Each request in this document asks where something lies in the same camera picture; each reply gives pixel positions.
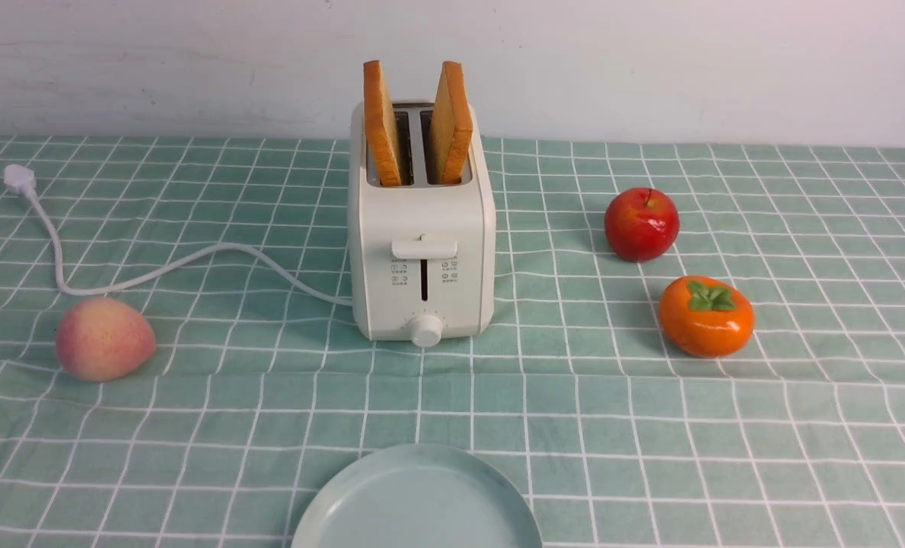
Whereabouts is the toasted bread slice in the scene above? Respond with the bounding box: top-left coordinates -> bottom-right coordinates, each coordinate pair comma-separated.
430,60 -> 473,185
364,60 -> 404,186

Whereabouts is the white two-slot toaster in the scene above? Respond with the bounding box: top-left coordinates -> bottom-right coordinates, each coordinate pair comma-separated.
347,101 -> 496,348

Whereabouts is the red apple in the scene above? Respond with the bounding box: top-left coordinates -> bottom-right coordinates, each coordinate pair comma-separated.
603,187 -> 680,263

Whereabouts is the light blue plate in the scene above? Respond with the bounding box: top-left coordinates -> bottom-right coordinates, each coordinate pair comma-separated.
292,444 -> 543,547

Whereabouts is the orange persimmon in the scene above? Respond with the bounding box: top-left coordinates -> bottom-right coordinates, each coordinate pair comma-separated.
658,276 -> 756,358

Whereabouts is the pink peach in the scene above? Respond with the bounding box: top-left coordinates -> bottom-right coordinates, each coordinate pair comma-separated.
55,296 -> 157,382

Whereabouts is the green checkered tablecloth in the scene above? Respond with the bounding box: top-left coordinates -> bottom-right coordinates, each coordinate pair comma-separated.
0,135 -> 905,547

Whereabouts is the white toaster power cable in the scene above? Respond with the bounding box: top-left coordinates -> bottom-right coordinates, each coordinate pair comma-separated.
3,164 -> 355,308

